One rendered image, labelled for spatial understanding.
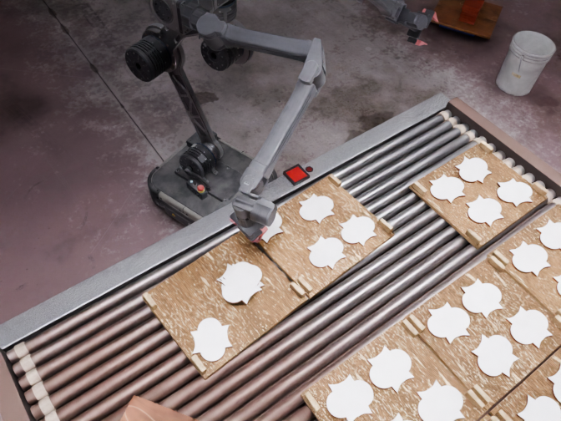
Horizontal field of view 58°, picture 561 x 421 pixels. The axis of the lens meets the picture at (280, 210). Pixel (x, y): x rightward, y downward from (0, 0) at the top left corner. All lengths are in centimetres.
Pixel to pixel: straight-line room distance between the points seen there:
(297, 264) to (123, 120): 219
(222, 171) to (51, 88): 162
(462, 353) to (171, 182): 181
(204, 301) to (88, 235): 150
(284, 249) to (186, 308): 39
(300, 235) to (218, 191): 107
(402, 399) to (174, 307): 75
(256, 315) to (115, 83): 264
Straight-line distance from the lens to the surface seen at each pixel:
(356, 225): 186
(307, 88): 156
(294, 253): 177
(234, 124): 353
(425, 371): 167
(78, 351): 172
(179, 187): 287
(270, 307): 167
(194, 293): 170
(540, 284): 196
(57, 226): 318
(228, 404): 158
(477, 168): 219
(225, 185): 283
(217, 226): 186
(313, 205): 189
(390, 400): 161
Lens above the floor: 243
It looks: 53 degrees down
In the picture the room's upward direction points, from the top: 4 degrees clockwise
